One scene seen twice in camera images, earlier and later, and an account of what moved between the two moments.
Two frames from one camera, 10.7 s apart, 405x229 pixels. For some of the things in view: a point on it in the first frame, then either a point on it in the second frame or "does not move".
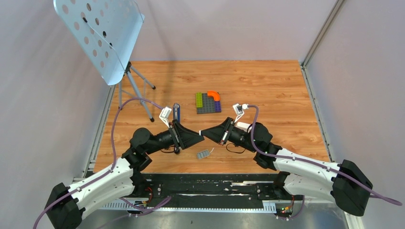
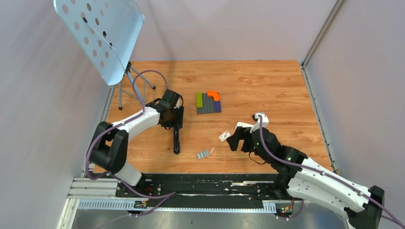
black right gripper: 218,134 → 233,140
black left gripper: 183,137 → 177,122
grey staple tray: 202,154 does not move
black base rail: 204,191 does not move
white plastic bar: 243,126 does not move
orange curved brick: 215,94 does not move
